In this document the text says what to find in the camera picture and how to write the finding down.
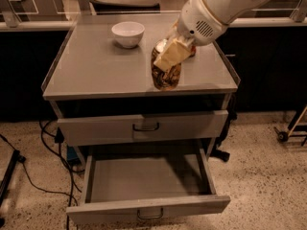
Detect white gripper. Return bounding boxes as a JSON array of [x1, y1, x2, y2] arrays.
[[153, 0, 229, 72]]

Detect orange soda can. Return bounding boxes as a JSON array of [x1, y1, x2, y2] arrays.
[[151, 39, 181, 91]]

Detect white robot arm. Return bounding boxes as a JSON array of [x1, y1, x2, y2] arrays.
[[153, 0, 271, 71]]

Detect red cola can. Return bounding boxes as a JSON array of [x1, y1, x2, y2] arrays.
[[190, 46, 197, 57]]

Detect grey drawer cabinet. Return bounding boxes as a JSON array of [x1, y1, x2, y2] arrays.
[[40, 12, 242, 168]]

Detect grey top drawer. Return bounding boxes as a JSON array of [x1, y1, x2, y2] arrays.
[[58, 110, 228, 147]]

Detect grey open middle drawer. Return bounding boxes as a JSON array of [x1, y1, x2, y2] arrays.
[[66, 153, 230, 224]]

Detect white ceramic bowl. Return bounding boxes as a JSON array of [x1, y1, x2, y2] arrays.
[[111, 21, 145, 49]]

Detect black wheeled cart base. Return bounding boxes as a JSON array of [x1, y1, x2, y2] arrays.
[[274, 104, 307, 147]]

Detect blue power box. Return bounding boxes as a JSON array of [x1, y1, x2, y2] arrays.
[[66, 146, 81, 166]]

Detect black stand leg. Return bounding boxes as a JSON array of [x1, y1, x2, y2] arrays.
[[0, 150, 20, 206]]

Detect black floor cable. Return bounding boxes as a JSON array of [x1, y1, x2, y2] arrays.
[[0, 119, 84, 230]]

